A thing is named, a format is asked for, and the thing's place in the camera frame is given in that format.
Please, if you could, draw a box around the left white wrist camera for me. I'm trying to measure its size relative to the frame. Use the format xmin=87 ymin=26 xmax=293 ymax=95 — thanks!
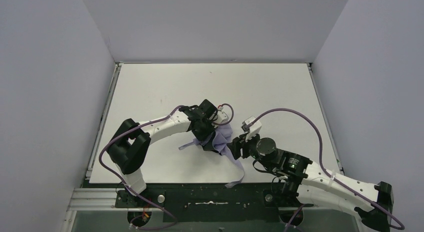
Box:
xmin=212 ymin=107 xmax=230 ymax=126

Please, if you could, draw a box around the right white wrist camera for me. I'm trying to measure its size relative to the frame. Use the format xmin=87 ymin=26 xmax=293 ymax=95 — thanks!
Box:
xmin=241 ymin=116 xmax=262 ymax=142

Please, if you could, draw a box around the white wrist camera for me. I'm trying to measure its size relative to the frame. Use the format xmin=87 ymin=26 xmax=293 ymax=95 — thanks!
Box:
xmin=212 ymin=107 xmax=230 ymax=126
xmin=241 ymin=116 xmax=262 ymax=142

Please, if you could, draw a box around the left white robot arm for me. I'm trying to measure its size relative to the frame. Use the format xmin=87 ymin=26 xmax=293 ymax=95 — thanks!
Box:
xmin=104 ymin=99 xmax=229 ymax=196

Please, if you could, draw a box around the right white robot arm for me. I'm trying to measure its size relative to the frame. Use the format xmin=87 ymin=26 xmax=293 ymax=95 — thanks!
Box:
xmin=227 ymin=134 xmax=394 ymax=232

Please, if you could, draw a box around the lavender folding umbrella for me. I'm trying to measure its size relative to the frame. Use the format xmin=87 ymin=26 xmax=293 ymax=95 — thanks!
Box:
xmin=178 ymin=124 xmax=246 ymax=189

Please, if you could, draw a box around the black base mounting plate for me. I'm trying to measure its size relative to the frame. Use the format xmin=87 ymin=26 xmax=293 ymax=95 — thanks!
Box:
xmin=115 ymin=182 xmax=301 ymax=223

